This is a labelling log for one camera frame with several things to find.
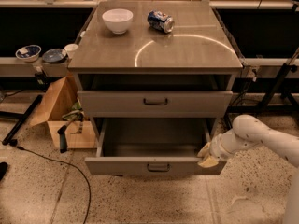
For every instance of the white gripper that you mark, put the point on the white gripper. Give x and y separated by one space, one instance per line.
217 150

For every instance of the grey drawer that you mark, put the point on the grey drawer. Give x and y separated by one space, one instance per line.
164 147
155 104

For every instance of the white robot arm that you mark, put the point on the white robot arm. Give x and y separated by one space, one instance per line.
246 133

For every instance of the grey top drawer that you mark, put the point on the grey top drawer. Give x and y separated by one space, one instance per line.
155 104

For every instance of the grey drawer cabinet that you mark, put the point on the grey drawer cabinet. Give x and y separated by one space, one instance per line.
195 56

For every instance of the black stand right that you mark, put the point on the black stand right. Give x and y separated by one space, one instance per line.
282 73

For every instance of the blue soda can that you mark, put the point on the blue soda can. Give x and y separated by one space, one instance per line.
161 21

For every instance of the cardboard box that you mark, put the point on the cardboard box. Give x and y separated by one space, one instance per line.
58 100

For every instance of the white bowl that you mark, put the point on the white bowl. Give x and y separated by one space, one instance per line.
118 20

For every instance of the white paper cup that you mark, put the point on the white paper cup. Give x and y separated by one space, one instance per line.
70 50

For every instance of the black floor bar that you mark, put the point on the black floor bar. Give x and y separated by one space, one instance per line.
20 120

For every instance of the blue patterned bowl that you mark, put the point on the blue patterned bowl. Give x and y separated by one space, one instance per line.
28 53

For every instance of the black handled tool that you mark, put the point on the black handled tool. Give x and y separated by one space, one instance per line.
62 136

